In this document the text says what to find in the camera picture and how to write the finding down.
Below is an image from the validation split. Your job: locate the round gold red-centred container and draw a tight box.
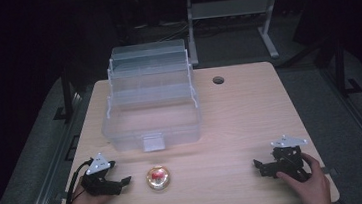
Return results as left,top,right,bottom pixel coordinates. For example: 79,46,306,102
144,163,172,192

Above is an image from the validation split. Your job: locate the black metal frame post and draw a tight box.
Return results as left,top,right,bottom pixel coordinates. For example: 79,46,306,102
328,36,362,98
48,66,78,123

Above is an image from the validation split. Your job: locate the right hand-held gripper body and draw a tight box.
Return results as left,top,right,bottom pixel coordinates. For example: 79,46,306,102
255,132,312,187

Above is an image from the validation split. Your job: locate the clear plastic tiered storage box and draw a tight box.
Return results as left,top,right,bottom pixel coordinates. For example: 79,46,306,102
93,37,205,157

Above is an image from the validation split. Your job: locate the grey metal stand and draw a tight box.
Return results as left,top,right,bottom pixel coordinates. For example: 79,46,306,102
182,0,286,68

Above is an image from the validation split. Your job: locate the black cable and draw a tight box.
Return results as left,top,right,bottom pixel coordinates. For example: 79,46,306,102
59,159,97,204

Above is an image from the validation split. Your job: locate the person's right hand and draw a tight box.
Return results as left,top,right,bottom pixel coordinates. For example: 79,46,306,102
274,149,333,204

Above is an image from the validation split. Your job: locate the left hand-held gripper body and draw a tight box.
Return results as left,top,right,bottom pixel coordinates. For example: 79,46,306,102
78,150,125,199

